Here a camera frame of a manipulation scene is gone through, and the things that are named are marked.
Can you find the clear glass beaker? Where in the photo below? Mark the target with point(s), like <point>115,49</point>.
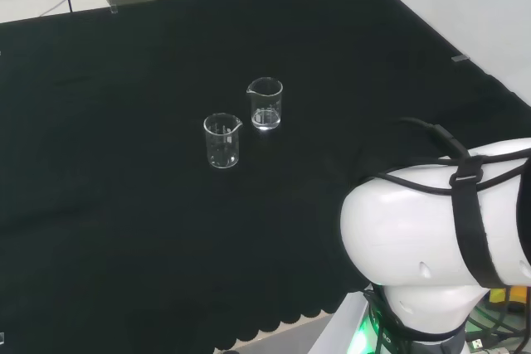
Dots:
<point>222,161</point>
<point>265,122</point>

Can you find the black bench cloth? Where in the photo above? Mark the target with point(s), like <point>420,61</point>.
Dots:
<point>145,225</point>

